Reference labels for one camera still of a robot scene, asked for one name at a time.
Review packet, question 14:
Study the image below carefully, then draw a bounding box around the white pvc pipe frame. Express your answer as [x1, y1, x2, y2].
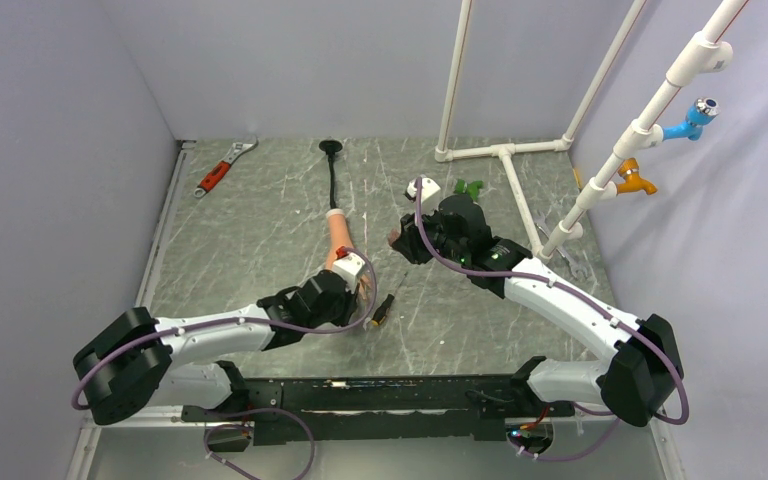
[433, 1, 755, 260]

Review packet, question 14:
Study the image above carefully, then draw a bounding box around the glitter nail polish bottle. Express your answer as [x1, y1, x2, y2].
[387, 229, 401, 249]

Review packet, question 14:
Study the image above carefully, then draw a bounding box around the black hand stand stem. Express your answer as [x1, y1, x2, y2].
[318, 139, 343, 209]

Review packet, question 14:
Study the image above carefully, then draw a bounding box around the mannequin practice hand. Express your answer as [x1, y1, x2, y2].
[325, 208, 371, 303]

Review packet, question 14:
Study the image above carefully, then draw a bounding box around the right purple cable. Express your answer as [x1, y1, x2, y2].
[413, 177, 691, 464]

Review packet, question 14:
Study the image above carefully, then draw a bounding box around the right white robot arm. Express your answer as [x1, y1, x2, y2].
[390, 193, 689, 427]

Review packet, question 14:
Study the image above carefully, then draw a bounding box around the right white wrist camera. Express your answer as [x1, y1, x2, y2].
[404, 175, 443, 213]

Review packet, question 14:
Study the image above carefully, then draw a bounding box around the red adjustable wrench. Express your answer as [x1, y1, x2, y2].
[193, 136, 259, 199]

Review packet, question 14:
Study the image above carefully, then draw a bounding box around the silver open-end wrench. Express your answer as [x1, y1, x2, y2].
[533, 211, 588, 280]

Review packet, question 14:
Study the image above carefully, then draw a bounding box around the blue faucet valve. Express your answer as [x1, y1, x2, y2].
[662, 97, 719, 141]

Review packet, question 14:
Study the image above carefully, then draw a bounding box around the orange faucet valve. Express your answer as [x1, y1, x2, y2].
[616, 157, 658, 195]

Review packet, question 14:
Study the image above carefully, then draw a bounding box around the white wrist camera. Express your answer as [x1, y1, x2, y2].
[330, 246, 367, 293]
[404, 175, 443, 213]

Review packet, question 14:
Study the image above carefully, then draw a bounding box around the green valve pvc fitting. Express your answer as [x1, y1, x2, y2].
[453, 179, 484, 201]

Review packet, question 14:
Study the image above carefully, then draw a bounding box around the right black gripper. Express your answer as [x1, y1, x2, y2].
[393, 202, 469, 264]

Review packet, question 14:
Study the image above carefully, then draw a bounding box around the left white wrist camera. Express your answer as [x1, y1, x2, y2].
[330, 246, 367, 293]

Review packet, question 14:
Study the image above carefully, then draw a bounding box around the black base frame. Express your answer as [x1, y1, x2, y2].
[181, 372, 574, 448]

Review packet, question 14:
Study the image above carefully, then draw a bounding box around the near black yellow screwdriver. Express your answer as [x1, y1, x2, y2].
[370, 272, 408, 327]

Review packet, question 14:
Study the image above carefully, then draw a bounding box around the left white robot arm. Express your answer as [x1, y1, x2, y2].
[70, 270, 365, 426]

